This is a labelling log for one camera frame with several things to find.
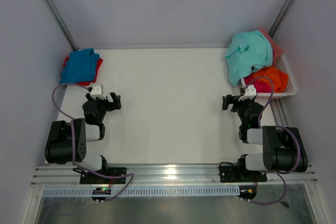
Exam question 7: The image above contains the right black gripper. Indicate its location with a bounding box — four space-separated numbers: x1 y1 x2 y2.
222 94 255 125

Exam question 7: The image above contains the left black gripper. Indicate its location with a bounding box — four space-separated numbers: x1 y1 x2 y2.
86 92 120 123

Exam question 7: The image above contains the teal t shirt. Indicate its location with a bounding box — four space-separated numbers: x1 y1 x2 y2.
225 30 273 86

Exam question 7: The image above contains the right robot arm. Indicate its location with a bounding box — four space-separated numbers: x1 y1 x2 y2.
222 94 308 182

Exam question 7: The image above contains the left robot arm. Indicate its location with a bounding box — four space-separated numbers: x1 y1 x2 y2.
45 92 121 183

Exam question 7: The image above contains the magenta t shirt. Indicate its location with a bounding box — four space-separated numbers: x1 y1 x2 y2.
244 73 274 93

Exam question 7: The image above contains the red folded t shirt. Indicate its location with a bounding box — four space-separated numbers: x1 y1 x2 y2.
63 56 103 86

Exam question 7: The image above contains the blue folded t shirt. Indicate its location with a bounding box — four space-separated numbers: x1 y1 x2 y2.
59 48 100 84

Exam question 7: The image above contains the orange t shirt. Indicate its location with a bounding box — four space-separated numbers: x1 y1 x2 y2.
255 66 289 93

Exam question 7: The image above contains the white plastic basket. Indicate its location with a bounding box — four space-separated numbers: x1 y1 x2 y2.
240 54 297 99

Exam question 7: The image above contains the salmon pink t shirt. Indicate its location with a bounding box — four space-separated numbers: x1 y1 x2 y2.
259 28 283 67

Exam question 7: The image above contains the left black controller board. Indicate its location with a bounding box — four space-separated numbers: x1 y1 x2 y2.
91 187 111 201

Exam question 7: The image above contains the black controller board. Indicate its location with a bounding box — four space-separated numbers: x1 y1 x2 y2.
238 186 257 201
91 187 111 201

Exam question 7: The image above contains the right black controller board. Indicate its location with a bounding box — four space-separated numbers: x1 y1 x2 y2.
238 186 257 201

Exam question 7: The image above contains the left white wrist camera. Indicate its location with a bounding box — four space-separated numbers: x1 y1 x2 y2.
89 84 104 99

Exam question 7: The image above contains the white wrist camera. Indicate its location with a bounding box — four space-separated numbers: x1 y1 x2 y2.
238 84 257 101
89 84 104 99

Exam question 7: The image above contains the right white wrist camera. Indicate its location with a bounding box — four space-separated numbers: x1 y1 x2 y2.
238 84 257 101

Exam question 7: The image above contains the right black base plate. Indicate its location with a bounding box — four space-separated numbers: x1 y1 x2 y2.
218 162 267 183

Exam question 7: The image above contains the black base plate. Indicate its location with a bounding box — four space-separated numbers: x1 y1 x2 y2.
79 167 127 185
218 162 267 183

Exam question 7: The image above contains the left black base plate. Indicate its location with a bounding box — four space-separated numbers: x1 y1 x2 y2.
79 167 127 185

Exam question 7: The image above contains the aluminium front rail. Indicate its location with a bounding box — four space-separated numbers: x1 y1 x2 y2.
30 164 318 187

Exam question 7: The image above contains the white slotted cable duct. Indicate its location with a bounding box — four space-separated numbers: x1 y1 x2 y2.
42 185 239 198

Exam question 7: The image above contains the right corner frame post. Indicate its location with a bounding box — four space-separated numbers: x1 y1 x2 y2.
268 0 295 38

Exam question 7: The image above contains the corner frame post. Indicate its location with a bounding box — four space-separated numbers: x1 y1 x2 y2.
44 0 78 51
268 0 295 38

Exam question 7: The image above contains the left corner frame post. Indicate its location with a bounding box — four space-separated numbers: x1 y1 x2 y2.
44 0 78 51

